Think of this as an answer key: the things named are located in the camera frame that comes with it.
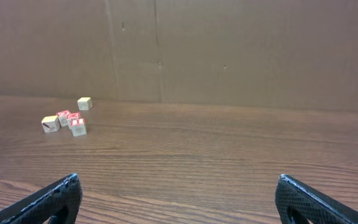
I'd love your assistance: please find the wooden block red letter I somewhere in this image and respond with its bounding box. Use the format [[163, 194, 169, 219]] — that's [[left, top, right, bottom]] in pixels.
[[70, 118, 87, 137]]

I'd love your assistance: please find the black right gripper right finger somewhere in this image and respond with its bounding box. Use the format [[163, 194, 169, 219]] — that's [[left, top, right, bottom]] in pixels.
[[275, 174, 358, 224]]

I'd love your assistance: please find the wooden block red letter M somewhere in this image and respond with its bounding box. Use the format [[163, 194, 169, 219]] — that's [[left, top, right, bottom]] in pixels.
[[67, 112, 81, 129]]

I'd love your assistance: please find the far wooden block yellow top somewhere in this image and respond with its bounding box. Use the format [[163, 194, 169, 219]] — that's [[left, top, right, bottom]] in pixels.
[[77, 97, 93, 111]]

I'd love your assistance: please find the wooden block yellow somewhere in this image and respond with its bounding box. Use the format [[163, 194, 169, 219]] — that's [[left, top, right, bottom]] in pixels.
[[77, 97, 93, 111], [41, 115, 60, 133]]

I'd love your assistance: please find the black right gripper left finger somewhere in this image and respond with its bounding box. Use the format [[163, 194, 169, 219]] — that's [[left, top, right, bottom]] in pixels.
[[0, 173, 83, 224]]

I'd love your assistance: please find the wooden block red letter C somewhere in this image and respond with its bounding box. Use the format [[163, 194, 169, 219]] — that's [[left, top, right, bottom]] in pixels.
[[57, 110, 70, 127]]

